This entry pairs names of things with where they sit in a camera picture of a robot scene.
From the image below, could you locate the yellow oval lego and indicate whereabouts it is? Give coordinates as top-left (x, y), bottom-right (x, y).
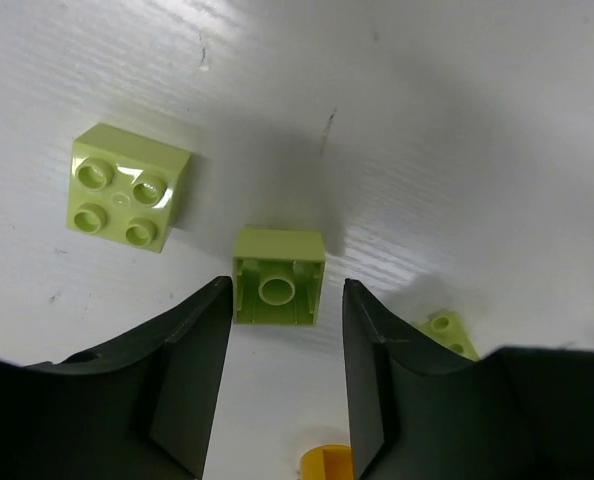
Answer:
top-left (299, 445), bottom-right (353, 480)

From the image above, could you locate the lime green rectangular lego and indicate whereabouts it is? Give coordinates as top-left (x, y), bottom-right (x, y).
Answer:
top-left (416, 310), bottom-right (479, 361)

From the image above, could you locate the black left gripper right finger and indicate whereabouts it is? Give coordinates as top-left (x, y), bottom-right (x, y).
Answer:
top-left (342, 279), bottom-right (594, 479)

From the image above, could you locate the light green square lego studs-up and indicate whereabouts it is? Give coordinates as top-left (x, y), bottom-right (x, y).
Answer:
top-left (66, 123), bottom-right (192, 253)

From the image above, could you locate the light green square lego upturned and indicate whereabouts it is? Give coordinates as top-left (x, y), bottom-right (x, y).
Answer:
top-left (232, 228), bottom-right (326, 327)

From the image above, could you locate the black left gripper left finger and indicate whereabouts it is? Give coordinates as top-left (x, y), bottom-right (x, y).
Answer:
top-left (0, 276), bottom-right (233, 479)

